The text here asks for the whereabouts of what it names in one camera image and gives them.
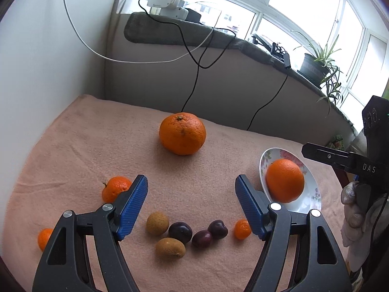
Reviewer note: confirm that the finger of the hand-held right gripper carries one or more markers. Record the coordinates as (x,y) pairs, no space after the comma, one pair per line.
(325,155)

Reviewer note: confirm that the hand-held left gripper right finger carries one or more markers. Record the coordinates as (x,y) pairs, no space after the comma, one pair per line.
(249,203)

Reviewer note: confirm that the smooth round orange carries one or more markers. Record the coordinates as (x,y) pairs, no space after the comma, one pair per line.
(285,181)

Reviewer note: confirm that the small mandarin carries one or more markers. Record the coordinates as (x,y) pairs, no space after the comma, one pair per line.
(44,238)
(241,229)

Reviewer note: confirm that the white window frame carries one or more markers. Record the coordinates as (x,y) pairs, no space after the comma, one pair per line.
(261,13)

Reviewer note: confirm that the grey windowsill cloth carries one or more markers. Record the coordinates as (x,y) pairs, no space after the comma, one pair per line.
(170,32)

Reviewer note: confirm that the brown kiwi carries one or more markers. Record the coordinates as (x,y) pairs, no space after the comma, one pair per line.
(157,223)
(170,248)

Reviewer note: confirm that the white plug adapter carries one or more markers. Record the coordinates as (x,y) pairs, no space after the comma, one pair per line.
(176,13)

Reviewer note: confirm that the white floral plate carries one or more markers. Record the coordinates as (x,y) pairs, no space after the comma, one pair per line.
(310,185)

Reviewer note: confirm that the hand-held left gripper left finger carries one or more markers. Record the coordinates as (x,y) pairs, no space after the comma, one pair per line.
(133,206)

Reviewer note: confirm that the white power adapters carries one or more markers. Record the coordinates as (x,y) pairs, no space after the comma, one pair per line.
(162,0)

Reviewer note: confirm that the black clamp mount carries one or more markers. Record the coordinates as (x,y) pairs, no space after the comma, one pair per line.
(267,44)

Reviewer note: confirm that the potted spider plant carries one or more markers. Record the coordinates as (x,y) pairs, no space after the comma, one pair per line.
(314,67)

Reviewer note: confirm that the mandarin with stem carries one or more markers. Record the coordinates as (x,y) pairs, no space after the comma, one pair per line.
(114,188)

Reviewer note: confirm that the large bumpy orange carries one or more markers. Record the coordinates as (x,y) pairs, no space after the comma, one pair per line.
(182,135)

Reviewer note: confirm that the dark purple plum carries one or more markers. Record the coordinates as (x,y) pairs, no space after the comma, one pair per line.
(201,238)
(217,229)
(180,232)

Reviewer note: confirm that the colourful packet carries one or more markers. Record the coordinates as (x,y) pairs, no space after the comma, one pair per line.
(336,143)

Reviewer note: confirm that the black power adapter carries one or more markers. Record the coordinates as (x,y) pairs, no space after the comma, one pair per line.
(194,15)

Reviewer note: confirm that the person's right hand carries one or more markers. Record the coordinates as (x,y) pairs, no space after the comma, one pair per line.
(349,213)

